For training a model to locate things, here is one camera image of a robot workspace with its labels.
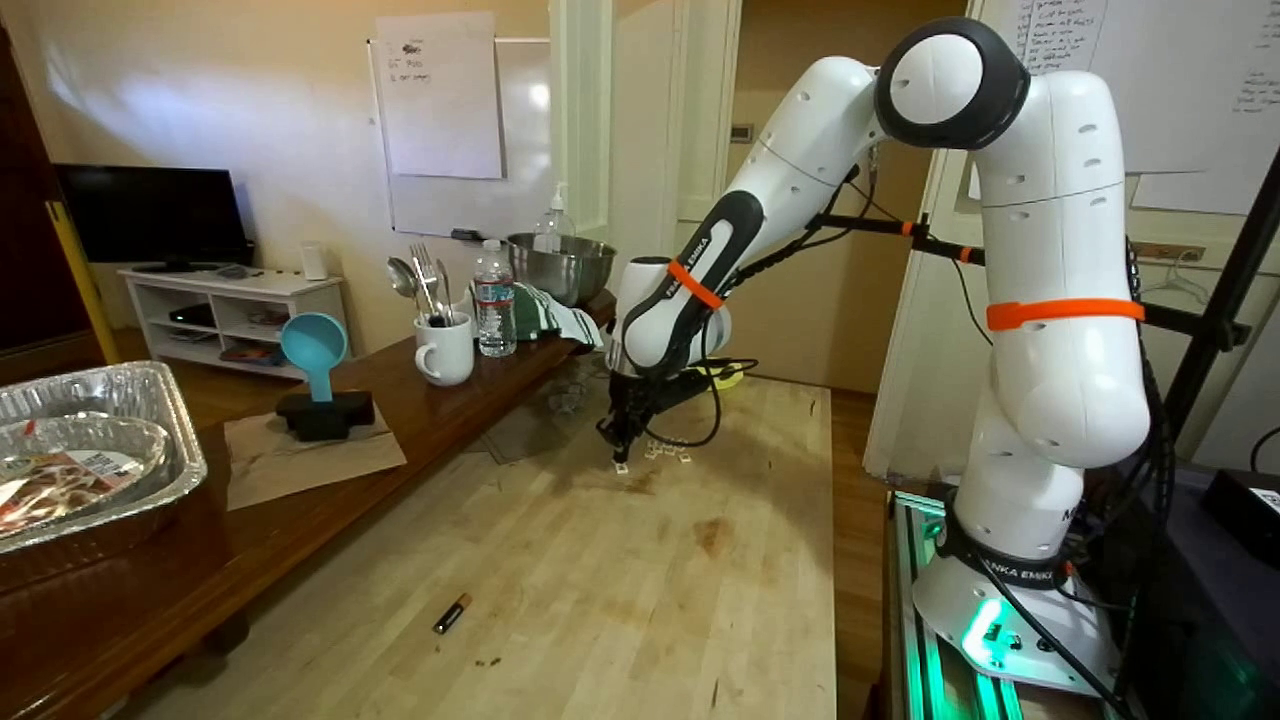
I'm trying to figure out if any yellow banana-shaped dish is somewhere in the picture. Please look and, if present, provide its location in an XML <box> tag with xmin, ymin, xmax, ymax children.
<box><xmin>707</xmin><ymin>366</ymin><xmax>749</xmax><ymax>392</ymax></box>

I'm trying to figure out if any white mug with utensils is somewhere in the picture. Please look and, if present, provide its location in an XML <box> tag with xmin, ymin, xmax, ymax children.
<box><xmin>411</xmin><ymin>317</ymin><xmax>477</xmax><ymax>390</ymax></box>

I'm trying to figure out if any cluster of letter tiles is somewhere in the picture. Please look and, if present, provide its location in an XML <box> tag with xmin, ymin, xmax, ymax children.
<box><xmin>611</xmin><ymin>439</ymin><xmax>691</xmax><ymax>478</ymax></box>

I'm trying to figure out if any white tv shelf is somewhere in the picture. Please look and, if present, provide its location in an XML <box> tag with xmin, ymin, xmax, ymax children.
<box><xmin>126</xmin><ymin>272</ymin><xmax>344</xmax><ymax>379</ymax></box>

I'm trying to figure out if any green striped towel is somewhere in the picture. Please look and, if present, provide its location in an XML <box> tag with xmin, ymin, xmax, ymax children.
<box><xmin>518</xmin><ymin>285</ymin><xmax>603</xmax><ymax>347</ymax></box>

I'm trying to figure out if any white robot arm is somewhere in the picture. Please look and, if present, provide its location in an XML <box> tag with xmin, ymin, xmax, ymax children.
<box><xmin>601</xmin><ymin>21</ymin><xmax>1154</xmax><ymax>697</ymax></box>

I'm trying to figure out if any white wall paper sheet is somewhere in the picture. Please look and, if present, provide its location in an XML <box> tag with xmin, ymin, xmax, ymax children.
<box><xmin>375</xmin><ymin>11</ymin><xmax>504</xmax><ymax>181</ymax></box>

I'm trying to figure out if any black stand block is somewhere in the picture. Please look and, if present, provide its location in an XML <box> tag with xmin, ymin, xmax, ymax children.
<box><xmin>276</xmin><ymin>392</ymin><xmax>375</xmax><ymax>439</ymax></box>

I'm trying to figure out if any crumpled clear plastic wrap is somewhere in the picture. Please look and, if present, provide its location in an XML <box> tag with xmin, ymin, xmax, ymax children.
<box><xmin>546</xmin><ymin>376</ymin><xmax>587</xmax><ymax>416</ymax></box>

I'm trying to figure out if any brown paper sheet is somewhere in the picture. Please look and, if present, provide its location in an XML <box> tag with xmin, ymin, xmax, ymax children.
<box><xmin>225</xmin><ymin>411</ymin><xmax>408</xmax><ymax>514</ymax></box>

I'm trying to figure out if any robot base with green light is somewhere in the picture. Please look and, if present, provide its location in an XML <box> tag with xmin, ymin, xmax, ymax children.
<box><xmin>887</xmin><ymin>492</ymin><xmax>1131</xmax><ymax>720</ymax></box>

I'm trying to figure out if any dark wooden side table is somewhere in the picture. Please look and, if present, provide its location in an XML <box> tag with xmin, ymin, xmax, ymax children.
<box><xmin>0</xmin><ymin>339</ymin><xmax>576</xmax><ymax>720</ymax></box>

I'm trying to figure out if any teal measuring cup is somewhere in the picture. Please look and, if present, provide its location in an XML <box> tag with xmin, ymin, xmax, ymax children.
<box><xmin>281</xmin><ymin>314</ymin><xmax>348</xmax><ymax>404</ymax></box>

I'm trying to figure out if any black television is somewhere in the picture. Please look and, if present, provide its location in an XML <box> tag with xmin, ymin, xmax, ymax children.
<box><xmin>58</xmin><ymin>164</ymin><xmax>258</xmax><ymax>269</ymax></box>

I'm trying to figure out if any clear water bottle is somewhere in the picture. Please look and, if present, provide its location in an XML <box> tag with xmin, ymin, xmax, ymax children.
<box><xmin>471</xmin><ymin>240</ymin><xmax>518</xmax><ymax>355</ymax></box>

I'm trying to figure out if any aluminium foil tray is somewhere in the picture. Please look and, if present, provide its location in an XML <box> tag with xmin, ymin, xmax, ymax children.
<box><xmin>0</xmin><ymin>361</ymin><xmax>210</xmax><ymax>557</ymax></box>

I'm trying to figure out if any black marker pen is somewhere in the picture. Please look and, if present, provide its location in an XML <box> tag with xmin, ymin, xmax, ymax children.
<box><xmin>431</xmin><ymin>596</ymin><xmax>471</xmax><ymax>636</ymax></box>

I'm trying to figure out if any clear soap pump bottle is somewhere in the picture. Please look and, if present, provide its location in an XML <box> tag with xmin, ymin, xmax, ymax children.
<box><xmin>532</xmin><ymin>193</ymin><xmax>566</xmax><ymax>256</ymax></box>

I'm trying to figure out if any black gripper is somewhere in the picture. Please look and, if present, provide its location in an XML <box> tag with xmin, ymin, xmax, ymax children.
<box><xmin>595</xmin><ymin>361</ymin><xmax>751</xmax><ymax>467</ymax></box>

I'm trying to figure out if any large steel mixing bowl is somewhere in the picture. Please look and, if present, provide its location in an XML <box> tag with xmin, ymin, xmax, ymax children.
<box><xmin>509</xmin><ymin>233</ymin><xmax>616</xmax><ymax>304</ymax></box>

